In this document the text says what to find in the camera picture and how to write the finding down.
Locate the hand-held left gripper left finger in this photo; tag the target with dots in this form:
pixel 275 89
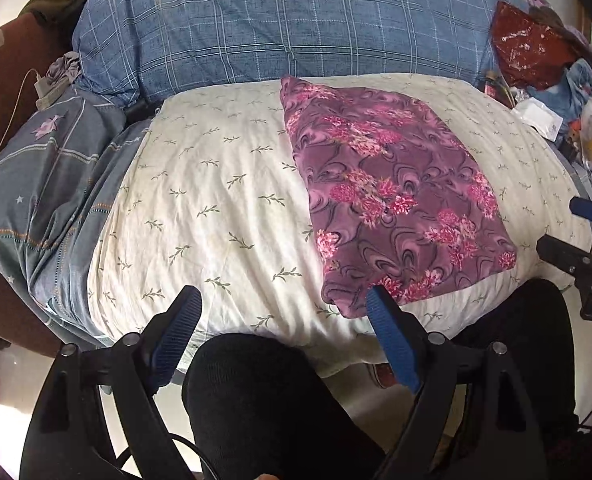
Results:
pixel 176 335

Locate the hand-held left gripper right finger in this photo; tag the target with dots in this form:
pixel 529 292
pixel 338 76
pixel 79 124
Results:
pixel 390 340

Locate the purple floral garment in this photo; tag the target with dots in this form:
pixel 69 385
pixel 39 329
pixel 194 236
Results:
pixel 390 185

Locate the light blue cloth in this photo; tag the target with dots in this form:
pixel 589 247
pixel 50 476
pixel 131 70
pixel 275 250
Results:
pixel 575 90

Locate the white leaf-print quilt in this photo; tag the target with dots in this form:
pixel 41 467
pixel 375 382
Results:
pixel 216 200

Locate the red plastic bag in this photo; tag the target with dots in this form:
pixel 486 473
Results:
pixel 525 45

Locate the grey-blue star-print quilt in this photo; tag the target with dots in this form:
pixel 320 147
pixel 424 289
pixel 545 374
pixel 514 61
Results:
pixel 51 180

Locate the white charger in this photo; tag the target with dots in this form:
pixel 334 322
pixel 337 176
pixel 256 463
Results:
pixel 42 86

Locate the grey crumpled cloth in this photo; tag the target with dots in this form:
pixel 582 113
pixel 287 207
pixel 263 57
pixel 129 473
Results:
pixel 63 67

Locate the brown wooden headboard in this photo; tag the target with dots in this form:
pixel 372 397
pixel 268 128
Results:
pixel 6 75

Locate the blue plaid pillow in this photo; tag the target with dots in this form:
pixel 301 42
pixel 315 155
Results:
pixel 286 30

